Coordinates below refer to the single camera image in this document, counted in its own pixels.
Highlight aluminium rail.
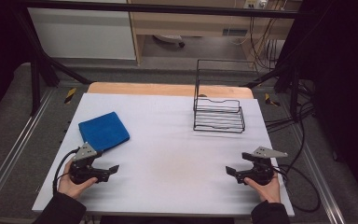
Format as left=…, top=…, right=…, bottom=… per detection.
left=0, top=89, right=56, bottom=216
left=291, top=123, right=347, bottom=224

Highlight white power strip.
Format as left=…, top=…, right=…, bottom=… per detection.
left=243, top=0, right=269, bottom=9

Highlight white table mat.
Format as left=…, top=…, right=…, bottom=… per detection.
left=32, top=92, right=296, bottom=217

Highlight black metal crossbar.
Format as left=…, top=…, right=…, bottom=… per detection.
left=24, top=0, right=309, bottom=20

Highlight chair base with caster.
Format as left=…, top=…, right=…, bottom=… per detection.
left=153, top=34, right=186, bottom=49

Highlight person's right hand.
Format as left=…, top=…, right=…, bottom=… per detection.
left=243, top=172, right=282, bottom=203

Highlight black wire rack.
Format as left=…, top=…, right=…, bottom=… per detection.
left=193, top=59, right=260, bottom=134

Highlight white cabinet panel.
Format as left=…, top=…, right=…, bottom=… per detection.
left=27, top=7, right=137, bottom=61

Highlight hand-held gripper cable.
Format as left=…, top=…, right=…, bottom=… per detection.
left=273, top=164, right=322, bottom=214
left=52, top=148, right=80, bottom=196

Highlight left hand-held gripper cable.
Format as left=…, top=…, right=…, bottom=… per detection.
left=52, top=148, right=80, bottom=196

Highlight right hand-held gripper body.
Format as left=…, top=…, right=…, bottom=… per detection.
left=235, top=146, right=288, bottom=187

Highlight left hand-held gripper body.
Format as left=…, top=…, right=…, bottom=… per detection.
left=69, top=142, right=110, bottom=185

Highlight blue towel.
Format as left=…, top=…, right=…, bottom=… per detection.
left=78, top=111, right=131, bottom=153

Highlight person's left hand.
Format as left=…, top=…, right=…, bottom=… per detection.
left=58, top=159, right=99, bottom=200

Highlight right hand-held gripper cable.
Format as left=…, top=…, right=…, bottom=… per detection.
left=273, top=164, right=322, bottom=214

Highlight hanging black cables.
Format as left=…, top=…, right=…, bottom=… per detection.
left=249, top=17, right=282, bottom=71

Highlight light wooden desk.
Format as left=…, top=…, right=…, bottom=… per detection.
left=127, top=0, right=303, bottom=65

